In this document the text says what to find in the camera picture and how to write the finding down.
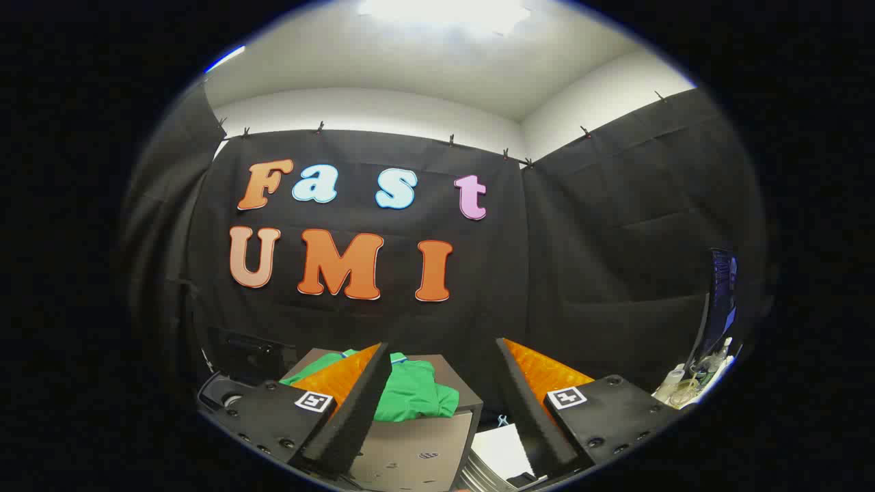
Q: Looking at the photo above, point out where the large ceiling light panel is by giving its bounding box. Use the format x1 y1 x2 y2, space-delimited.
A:
355 0 535 33

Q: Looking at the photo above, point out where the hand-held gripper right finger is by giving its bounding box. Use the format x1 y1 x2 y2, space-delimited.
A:
496 337 686 479

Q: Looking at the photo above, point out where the clear plastic container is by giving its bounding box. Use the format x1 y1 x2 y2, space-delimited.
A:
652 364 706 410

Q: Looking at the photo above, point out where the dark computer monitor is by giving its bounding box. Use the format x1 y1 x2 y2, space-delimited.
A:
696 247 741 368

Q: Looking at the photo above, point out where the green polo shirt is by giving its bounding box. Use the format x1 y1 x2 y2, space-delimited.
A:
280 349 461 423

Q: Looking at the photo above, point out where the grey cabinet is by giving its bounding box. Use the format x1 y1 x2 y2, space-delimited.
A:
280 347 485 492

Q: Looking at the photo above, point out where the silver ribbed object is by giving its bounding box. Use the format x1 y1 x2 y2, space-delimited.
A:
457 451 522 492

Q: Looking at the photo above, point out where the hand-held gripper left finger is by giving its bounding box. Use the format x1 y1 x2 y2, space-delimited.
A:
197 342 395 478

